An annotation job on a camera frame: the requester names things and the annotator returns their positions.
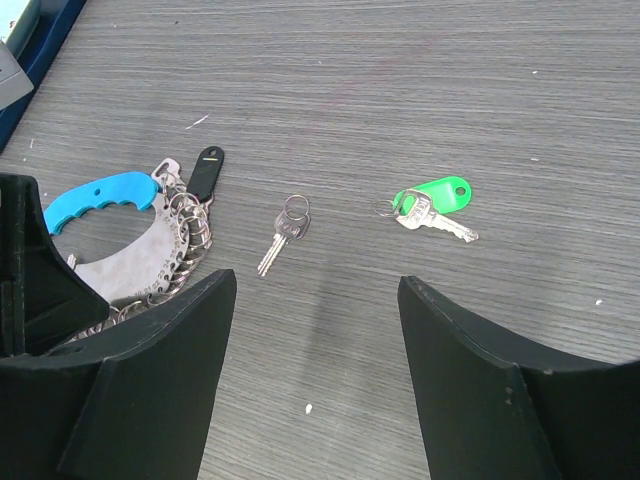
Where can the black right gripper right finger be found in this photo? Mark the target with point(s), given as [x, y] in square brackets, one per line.
[493, 404]

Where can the dark blue tray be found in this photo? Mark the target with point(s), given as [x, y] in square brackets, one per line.
[20, 78]

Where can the silver key with ring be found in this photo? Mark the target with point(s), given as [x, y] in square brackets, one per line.
[292, 223]

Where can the green tag with key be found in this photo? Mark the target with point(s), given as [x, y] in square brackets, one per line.
[428, 204]

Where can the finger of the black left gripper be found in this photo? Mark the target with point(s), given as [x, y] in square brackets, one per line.
[43, 302]

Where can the black key tag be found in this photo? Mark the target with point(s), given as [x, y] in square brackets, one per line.
[205, 174]

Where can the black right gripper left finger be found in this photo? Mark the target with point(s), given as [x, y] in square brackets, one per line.
[149, 388]

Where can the pale green rectangular plate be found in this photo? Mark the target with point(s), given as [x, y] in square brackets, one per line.
[19, 19]

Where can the steel key organizer blue handle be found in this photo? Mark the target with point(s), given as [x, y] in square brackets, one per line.
[153, 268]

